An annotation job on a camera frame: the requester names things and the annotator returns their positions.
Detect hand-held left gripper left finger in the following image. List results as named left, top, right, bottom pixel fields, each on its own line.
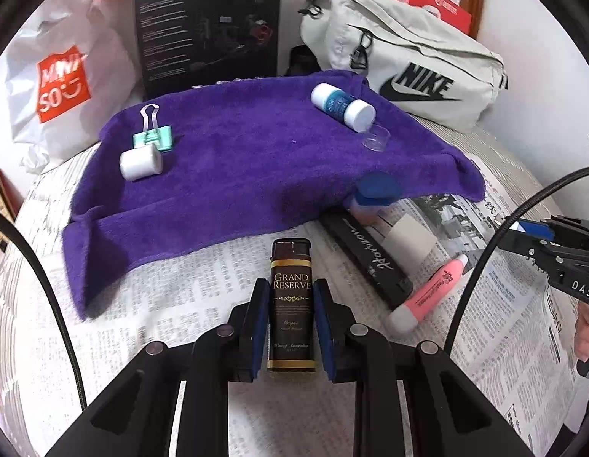
left=44, top=278, right=271, bottom=457

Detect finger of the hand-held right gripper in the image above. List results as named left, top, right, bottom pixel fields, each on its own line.
left=506, top=219, right=559, bottom=248
left=498, top=231, right=562, bottom=274

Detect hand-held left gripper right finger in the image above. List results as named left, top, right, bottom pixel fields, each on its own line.
left=313, top=278, right=538, bottom=457

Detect brown lighter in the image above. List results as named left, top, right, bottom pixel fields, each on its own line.
left=267, top=238, right=318, bottom=374

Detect clear plastic cup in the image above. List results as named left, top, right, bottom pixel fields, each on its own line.
left=362, top=124, right=391, bottom=152

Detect small white cylinder container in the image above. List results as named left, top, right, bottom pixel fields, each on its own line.
left=120, top=144, right=163, bottom=182

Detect green binder clip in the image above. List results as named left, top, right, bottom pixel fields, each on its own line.
left=132, top=104, right=174, bottom=154

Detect white and blue bottle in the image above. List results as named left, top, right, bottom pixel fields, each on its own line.
left=310, top=83, right=377, bottom=131

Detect person's right hand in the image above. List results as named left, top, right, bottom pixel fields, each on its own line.
left=573, top=313, right=589, bottom=363

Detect long black box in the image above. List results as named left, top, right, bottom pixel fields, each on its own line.
left=320, top=212, right=414, bottom=310

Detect pink highlighter pen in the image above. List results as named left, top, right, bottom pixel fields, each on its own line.
left=388, top=254, right=469, bottom=333

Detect pink bottle blue cap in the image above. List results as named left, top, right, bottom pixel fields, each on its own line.
left=343, top=174, right=401, bottom=227

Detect purple towel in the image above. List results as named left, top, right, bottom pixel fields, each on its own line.
left=61, top=70, right=488, bottom=322

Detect newspaper sheets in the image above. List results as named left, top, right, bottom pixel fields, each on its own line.
left=0, top=114, right=589, bottom=457

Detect grey waist bag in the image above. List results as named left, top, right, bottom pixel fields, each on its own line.
left=289, top=0, right=509, bottom=134

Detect black headset box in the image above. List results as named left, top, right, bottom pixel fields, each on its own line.
left=130, top=0, right=283, bottom=101

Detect white plastic shopping bag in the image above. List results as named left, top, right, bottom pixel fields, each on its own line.
left=4, top=0, right=147, bottom=173

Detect thick black cable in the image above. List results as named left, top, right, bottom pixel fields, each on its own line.
left=444, top=166, right=589, bottom=350
left=0, top=207, right=86, bottom=407

